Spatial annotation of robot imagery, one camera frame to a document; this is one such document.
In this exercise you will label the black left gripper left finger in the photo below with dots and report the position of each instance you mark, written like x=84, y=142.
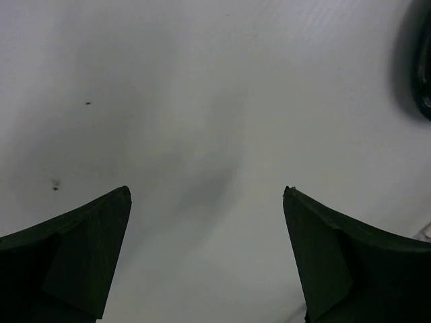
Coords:
x=61, y=270

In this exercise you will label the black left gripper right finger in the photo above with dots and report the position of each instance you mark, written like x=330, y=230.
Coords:
x=353, y=272

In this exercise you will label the black plate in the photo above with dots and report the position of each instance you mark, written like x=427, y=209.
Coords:
x=409, y=72

